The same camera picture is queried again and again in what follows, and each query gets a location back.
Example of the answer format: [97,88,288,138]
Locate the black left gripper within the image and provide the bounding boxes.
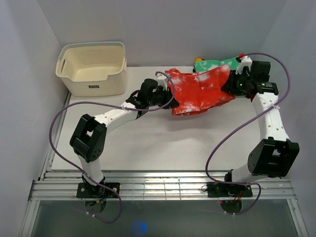
[147,87,179,110]

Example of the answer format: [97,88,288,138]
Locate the red white tie-dye trousers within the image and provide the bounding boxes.
[166,64,235,116]

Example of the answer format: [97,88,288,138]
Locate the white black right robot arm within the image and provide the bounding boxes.
[222,56,300,196]

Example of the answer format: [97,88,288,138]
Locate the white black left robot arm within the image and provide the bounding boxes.
[70,75,179,198]

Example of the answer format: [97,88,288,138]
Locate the green white tie-dye trousers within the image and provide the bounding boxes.
[193,58,238,73]

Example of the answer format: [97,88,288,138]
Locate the cream perforated plastic basket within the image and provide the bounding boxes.
[55,41,127,97]

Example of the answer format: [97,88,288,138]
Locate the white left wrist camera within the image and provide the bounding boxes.
[156,73,169,90]

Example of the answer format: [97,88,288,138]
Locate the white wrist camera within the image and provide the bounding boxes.
[236,54,252,75]
[156,73,169,90]

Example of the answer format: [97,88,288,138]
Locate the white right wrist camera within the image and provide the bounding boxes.
[236,54,252,75]

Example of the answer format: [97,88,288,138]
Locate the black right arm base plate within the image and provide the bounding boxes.
[206,182,253,198]

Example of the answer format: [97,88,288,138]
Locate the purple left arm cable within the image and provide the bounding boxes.
[48,71,176,223]

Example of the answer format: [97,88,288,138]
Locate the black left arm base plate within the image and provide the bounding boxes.
[76,182,121,198]

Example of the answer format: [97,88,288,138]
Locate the aluminium table frame rails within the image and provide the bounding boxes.
[21,94,308,237]

